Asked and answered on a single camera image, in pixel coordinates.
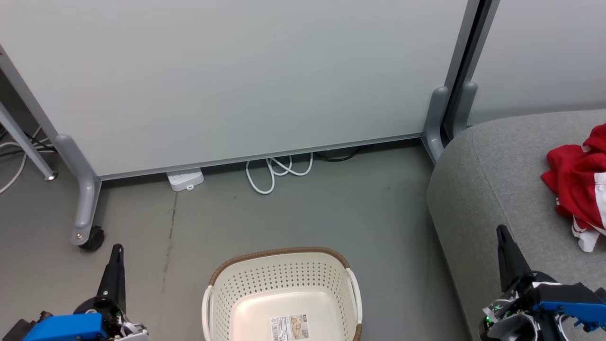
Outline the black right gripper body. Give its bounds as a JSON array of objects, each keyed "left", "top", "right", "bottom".
[{"left": 478, "top": 271, "right": 569, "bottom": 341}]

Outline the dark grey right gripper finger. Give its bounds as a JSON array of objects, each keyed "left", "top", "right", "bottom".
[{"left": 496, "top": 225, "right": 532, "bottom": 292}]

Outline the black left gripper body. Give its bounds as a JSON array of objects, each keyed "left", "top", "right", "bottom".
[{"left": 73, "top": 296, "right": 150, "bottom": 341}]

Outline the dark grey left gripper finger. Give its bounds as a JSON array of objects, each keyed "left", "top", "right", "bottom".
[{"left": 97, "top": 244, "right": 126, "bottom": 313}]

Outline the red and white garment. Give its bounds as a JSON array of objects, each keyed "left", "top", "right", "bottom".
[{"left": 541, "top": 123, "right": 606, "bottom": 253}]

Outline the cream plastic laundry basket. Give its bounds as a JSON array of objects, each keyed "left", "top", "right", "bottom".
[{"left": 202, "top": 246, "right": 364, "bottom": 341}]

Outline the printed basket label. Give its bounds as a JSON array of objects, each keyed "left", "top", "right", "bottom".
[{"left": 270, "top": 314, "right": 310, "bottom": 341}]

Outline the black caster wheel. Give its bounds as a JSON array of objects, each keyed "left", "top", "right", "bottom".
[{"left": 78, "top": 226, "right": 105, "bottom": 252}]

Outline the grey fabric sofa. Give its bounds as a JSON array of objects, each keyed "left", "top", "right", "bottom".
[{"left": 426, "top": 110, "right": 606, "bottom": 341}]

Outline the grey partition foot with caster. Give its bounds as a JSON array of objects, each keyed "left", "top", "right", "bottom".
[{"left": 54, "top": 134, "right": 102, "bottom": 247}]

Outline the white power strip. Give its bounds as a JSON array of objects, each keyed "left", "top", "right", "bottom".
[{"left": 166, "top": 168, "right": 205, "bottom": 192}]

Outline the grey metal table leg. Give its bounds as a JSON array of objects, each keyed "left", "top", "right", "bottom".
[{"left": 0, "top": 102, "right": 58, "bottom": 182}]

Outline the narrow white partition panel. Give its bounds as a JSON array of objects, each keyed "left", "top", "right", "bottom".
[{"left": 466, "top": 0, "right": 606, "bottom": 126}]

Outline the large white partition panel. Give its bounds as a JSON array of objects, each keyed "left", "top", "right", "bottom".
[{"left": 0, "top": 0, "right": 481, "bottom": 181}]

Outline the blue left camera mount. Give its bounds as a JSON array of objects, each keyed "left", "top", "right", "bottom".
[{"left": 21, "top": 313, "right": 108, "bottom": 341}]

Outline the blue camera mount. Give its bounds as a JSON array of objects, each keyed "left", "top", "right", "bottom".
[
  {"left": 21, "top": 313, "right": 108, "bottom": 341},
  {"left": 533, "top": 283, "right": 606, "bottom": 332}
]

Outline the blue right camera mount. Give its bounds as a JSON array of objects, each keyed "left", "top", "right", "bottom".
[{"left": 533, "top": 283, "right": 606, "bottom": 332}]

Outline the black cable bundle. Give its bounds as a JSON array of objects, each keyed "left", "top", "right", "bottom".
[{"left": 23, "top": 132, "right": 57, "bottom": 154}]

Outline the white coiled power cable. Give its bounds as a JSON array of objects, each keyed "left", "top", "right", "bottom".
[{"left": 245, "top": 153, "right": 314, "bottom": 195}]

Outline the black floor cable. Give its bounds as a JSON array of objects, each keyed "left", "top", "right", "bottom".
[{"left": 315, "top": 146, "right": 363, "bottom": 162}]

